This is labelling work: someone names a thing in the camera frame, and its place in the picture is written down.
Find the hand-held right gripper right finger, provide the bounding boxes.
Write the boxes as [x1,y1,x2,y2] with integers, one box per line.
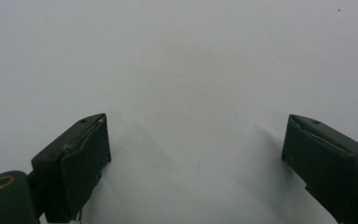
[281,113,358,224]

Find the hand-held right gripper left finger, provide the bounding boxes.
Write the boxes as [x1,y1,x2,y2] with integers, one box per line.
[31,112,112,224]

